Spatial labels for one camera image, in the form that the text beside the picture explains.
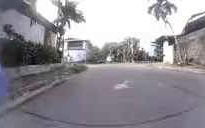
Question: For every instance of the grey building with dark roof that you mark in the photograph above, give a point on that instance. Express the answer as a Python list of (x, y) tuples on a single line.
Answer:
[(20, 25)]

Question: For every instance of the low concrete wall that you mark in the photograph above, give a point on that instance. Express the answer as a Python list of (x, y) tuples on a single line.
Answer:
[(26, 70)]

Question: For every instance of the grey walled building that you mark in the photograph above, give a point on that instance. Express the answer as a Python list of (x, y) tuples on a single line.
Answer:
[(198, 45)]

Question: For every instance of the tall thin palm tree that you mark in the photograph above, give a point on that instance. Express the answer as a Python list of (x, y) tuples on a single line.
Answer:
[(174, 35)]

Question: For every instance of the row of trees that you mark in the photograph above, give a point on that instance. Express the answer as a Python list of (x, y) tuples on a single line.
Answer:
[(123, 51)]

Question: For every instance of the concrete kerb with dirt strip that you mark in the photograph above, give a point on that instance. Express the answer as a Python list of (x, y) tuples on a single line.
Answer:
[(33, 87)]

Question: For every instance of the white building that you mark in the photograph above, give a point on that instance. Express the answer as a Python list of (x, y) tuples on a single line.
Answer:
[(76, 50)]

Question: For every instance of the grey asphalt road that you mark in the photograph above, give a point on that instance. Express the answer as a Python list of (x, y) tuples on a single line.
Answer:
[(123, 105)]

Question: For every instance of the dark green hedge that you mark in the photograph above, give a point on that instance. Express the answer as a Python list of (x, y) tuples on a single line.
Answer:
[(30, 53)]

